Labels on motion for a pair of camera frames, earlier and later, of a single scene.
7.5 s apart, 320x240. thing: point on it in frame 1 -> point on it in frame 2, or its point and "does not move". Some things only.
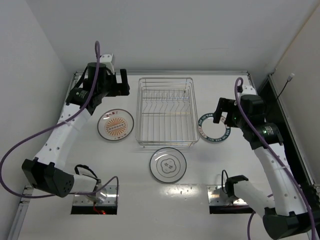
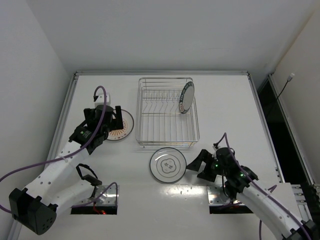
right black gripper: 225,107 -> 208,165
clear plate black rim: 168,165 does not move
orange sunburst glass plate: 115,124 does not move
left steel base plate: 106,195 does not move
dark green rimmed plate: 212,131 -> 186,97
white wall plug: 290,77 does not move
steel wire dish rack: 166,112 does not move
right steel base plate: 216,197 does not move
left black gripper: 119,83 -> 116,123
